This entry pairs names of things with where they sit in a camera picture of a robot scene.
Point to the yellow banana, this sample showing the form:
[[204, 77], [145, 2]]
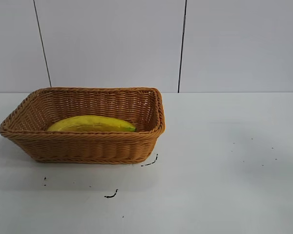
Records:
[[92, 123]]

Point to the brown woven wicker basket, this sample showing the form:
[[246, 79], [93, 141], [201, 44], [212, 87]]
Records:
[[88, 146]]

